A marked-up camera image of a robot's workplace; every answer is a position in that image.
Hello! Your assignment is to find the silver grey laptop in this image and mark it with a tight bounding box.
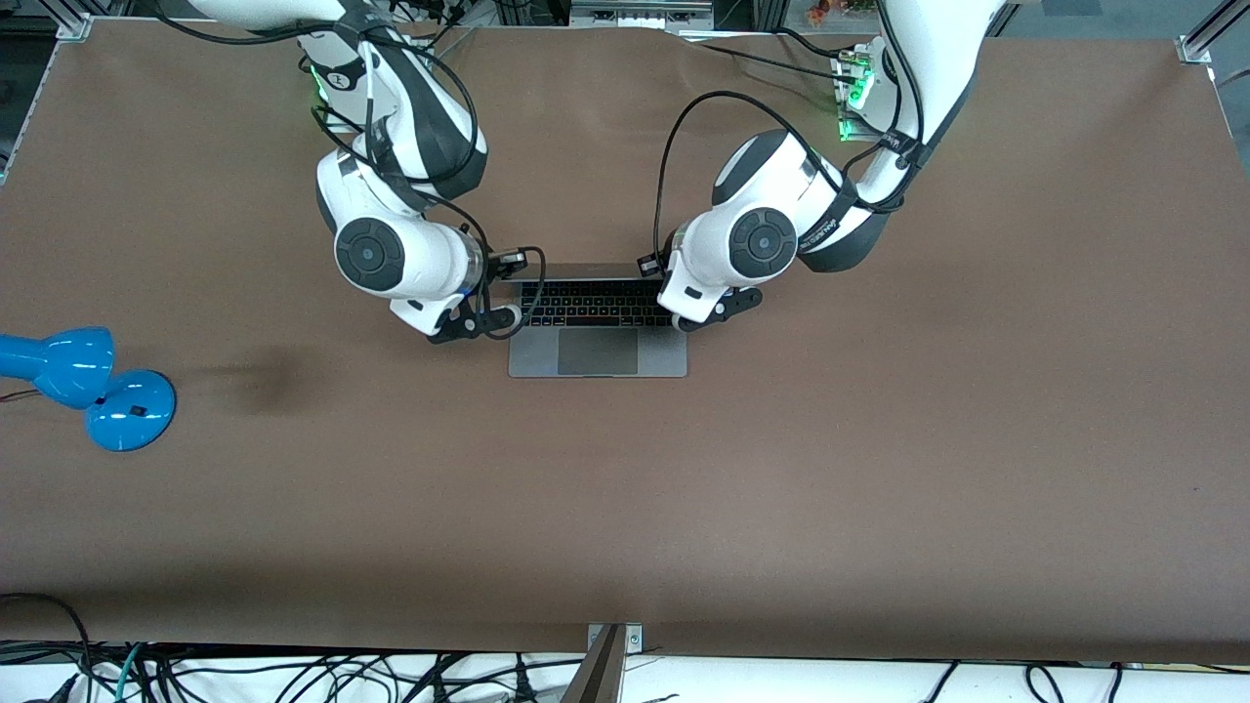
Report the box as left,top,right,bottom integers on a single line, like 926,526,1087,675
508,262,688,379

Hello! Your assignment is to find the blue desk lamp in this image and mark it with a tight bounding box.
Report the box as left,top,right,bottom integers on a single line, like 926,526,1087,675
0,327,178,452

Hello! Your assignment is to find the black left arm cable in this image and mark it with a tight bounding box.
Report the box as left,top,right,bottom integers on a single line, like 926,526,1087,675
652,91,924,257

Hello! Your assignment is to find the metal table bracket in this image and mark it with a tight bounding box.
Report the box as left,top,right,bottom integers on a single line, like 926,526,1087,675
586,623,646,653

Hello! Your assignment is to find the grey frame strut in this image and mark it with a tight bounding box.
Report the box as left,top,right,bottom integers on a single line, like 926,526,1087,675
559,625,628,703

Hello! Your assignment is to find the teal cable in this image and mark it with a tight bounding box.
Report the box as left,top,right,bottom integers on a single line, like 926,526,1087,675
115,642,147,703

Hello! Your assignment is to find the aluminium frame profile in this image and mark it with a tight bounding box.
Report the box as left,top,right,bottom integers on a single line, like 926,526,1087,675
39,0,94,40
1177,0,1250,65

